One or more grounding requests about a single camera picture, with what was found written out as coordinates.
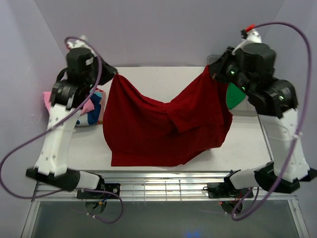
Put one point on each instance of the green t-shirt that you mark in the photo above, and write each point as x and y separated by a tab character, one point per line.
234	96

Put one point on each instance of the clear plastic bin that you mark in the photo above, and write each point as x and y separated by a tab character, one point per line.
244	109

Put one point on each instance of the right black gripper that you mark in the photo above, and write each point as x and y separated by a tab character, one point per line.
217	66

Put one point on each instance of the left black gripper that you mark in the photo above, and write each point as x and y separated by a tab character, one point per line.
110	72

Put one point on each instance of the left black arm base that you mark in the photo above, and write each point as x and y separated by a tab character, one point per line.
110	188

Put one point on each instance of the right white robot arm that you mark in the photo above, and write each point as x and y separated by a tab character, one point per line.
276	104

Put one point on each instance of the aluminium frame rail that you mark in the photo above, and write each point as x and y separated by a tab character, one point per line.
154	186

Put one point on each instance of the pink folded t-shirt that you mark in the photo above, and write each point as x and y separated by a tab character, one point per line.
47	98

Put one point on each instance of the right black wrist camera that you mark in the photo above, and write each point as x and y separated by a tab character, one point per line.
256	58

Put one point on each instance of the dark red t-shirt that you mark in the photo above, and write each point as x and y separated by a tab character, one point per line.
141	131

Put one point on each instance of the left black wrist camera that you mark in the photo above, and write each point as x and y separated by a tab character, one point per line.
79	60

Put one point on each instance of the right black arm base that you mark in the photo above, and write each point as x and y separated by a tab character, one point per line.
221	190

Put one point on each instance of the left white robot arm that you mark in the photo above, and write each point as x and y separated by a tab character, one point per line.
74	85

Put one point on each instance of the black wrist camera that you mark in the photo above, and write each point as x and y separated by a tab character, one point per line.
256	58
79	60

